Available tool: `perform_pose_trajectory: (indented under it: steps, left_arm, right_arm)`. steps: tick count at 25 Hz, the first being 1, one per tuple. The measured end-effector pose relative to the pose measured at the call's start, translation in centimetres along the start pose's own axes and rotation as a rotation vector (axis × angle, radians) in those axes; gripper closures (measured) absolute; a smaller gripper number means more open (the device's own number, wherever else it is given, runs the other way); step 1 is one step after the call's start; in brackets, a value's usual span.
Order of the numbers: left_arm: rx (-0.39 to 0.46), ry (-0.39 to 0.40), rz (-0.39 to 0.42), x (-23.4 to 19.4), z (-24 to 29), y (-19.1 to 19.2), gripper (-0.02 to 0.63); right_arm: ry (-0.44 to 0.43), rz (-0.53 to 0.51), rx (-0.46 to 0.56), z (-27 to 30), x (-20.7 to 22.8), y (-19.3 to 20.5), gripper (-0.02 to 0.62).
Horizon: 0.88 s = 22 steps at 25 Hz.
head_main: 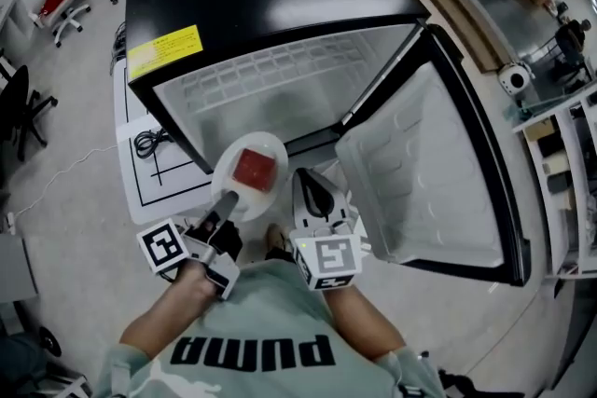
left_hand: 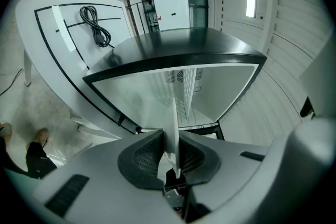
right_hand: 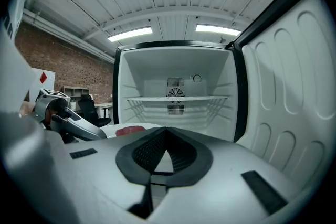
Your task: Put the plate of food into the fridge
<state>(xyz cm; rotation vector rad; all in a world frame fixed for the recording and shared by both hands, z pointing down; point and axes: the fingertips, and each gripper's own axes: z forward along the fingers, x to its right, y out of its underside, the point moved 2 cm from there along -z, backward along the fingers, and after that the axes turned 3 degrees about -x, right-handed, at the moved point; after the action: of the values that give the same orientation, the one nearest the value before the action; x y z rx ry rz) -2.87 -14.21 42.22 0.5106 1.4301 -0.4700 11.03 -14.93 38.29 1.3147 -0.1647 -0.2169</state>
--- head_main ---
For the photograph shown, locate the wooden steps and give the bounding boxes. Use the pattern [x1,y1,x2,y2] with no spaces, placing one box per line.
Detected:
[399,0,519,74]

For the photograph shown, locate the person's black trousers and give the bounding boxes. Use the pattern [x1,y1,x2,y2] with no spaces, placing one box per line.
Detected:
[216,220,296,267]

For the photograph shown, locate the white paper sheet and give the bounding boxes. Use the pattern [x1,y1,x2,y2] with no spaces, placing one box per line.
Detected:
[116,114,160,144]

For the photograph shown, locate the white table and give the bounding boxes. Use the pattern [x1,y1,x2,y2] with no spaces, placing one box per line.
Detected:
[113,58,225,226]

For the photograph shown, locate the red meat slice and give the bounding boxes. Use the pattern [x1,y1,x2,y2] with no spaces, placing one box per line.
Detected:
[231,147,280,193]

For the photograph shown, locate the person's right forearm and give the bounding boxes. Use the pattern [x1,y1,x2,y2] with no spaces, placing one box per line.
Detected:
[324,283,407,363]

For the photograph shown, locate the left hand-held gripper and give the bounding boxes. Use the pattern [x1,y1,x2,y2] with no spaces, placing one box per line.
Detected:
[136,192,242,300]

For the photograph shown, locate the person's green shirt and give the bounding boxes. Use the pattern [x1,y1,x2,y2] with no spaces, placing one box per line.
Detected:
[92,258,447,398]

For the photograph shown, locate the grey cabinet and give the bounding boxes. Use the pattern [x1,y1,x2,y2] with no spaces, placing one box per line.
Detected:
[0,232,38,304]

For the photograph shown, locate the white shelving unit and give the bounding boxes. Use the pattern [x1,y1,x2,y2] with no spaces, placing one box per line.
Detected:
[512,81,597,281]

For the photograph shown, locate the person's left hand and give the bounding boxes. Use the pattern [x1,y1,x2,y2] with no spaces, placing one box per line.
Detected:
[165,260,220,309]

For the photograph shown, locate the white plate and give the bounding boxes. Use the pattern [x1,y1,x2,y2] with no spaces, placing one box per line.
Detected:
[210,130,289,223]

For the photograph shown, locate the white wire shelf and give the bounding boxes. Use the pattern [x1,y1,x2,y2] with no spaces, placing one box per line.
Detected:
[179,36,374,113]

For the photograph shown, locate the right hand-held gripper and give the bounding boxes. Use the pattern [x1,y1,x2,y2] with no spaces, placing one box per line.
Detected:
[288,167,372,293]

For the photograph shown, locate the white round device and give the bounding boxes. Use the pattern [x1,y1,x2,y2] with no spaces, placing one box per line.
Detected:
[496,60,535,97]

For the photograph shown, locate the black cable bundle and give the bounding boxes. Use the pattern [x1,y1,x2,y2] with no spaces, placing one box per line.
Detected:
[110,21,131,75]

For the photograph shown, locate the person's left forearm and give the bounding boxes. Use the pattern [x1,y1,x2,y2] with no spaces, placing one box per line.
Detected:
[118,288,220,360]

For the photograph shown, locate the person's beige shoe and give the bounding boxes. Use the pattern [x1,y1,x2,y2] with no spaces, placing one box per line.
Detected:
[264,222,289,251]

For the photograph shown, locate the black coiled power cable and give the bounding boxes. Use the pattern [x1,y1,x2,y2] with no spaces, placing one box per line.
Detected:
[133,128,176,159]

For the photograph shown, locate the black swivel chair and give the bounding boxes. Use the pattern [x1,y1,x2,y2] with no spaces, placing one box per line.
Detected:
[0,64,60,163]

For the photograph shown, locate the black round disc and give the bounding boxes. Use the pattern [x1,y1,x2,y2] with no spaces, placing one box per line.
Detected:
[37,325,62,358]

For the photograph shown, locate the white floor cable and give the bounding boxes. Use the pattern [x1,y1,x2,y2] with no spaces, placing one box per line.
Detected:
[7,144,118,229]

